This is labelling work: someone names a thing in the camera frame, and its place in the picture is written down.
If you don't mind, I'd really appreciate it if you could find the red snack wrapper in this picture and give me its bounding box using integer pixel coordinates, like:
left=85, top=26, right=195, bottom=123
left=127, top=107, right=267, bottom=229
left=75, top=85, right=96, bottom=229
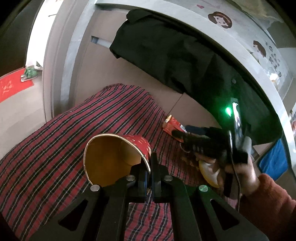
left=162, top=114, right=187, bottom=143

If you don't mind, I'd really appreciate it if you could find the red paper cup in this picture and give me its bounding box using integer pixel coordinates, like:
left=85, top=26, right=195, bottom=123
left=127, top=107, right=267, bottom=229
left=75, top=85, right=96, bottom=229
left=83, top=133, right=152, bottom=187

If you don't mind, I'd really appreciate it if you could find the red sweater forearm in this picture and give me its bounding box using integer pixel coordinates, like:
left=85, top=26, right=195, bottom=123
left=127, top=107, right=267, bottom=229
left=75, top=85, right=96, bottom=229
left=239, top=174, right=295, bottom=240

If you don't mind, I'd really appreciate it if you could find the right hand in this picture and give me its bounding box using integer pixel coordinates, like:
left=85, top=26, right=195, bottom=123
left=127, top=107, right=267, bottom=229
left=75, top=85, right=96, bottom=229
left=195, top=153, right=260, bottom=196

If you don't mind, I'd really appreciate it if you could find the white round paper plate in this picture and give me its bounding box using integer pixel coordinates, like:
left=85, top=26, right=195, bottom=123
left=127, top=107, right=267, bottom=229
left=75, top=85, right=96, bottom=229
left=199, top=160, right=220, bottom=188

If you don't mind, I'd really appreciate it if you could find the blue hanging towel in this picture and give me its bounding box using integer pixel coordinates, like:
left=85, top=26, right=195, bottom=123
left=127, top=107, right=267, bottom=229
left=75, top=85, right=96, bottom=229
left=259, top=139, right=288, bottom=181

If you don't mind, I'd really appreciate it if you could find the black hanging cloth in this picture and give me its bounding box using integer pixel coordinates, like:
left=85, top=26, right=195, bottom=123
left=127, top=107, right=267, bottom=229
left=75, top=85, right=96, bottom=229
left=110, top=9, right=283, bottom=145

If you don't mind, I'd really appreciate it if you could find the red striped table cloth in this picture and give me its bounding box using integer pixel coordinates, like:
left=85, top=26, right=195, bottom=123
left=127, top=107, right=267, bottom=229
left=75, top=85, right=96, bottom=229
left=1, top=84, right=205, bottom=240

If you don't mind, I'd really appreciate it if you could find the red floor mat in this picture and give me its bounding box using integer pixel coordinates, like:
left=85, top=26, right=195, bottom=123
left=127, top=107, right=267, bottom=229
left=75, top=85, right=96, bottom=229
left=0, top=68, right=34, bottom=102

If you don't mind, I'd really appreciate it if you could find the green item on floor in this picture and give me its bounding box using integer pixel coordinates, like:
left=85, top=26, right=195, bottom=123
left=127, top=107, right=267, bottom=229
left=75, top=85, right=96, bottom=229
left=21, top=67, right=38, bottom=82

